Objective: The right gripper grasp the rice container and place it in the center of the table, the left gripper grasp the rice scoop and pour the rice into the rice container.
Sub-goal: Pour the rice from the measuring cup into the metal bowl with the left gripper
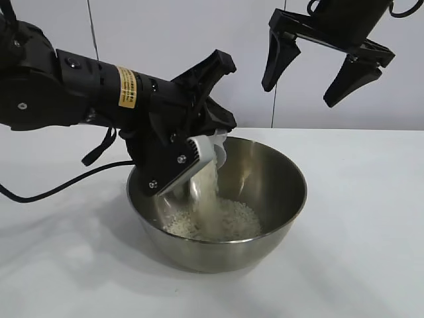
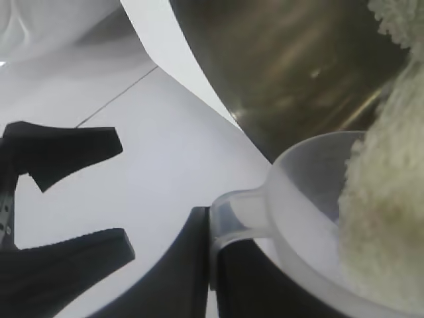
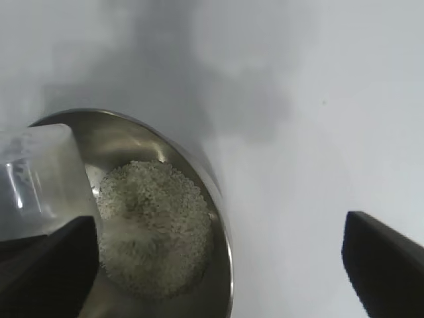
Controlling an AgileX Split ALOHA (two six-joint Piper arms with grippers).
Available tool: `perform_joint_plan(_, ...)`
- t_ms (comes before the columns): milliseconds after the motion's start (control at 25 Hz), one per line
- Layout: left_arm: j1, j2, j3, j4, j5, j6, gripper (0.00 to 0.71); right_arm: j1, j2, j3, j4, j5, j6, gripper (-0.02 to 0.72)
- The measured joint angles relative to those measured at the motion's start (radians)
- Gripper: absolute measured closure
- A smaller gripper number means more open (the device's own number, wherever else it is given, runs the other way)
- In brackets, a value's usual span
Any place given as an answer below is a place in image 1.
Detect stainless steel mixing bowl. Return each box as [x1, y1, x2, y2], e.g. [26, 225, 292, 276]
[127, 136, 308, 274]

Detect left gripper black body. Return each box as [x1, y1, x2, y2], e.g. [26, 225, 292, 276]
[144, 49, 237, 147]

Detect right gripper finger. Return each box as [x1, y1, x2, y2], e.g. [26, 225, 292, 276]
[323, 54, 383, 108]
[261, 30, 302, 93]

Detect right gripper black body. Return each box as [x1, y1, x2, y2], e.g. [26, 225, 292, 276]
[268, 0, 396, 68]

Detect clear plastic measuring cup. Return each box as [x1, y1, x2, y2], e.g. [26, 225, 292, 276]
[188, 129, 230, 203]

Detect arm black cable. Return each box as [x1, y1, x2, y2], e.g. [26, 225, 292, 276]
[388, 0, 415, 18]
[0, 127, 137, 203]

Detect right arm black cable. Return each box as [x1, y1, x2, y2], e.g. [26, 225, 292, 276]
[388, 0, 415, 18]

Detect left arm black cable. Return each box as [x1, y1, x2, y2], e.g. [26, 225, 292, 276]
[0, 127, 137, 203]

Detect white rice grains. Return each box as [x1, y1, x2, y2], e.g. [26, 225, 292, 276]
[163, 164, 263, 242]

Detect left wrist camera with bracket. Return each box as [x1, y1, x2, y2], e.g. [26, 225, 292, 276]
[123, 131, 220, 198]

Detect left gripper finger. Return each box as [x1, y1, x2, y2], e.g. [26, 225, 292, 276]
[201, 97, 238, 137]

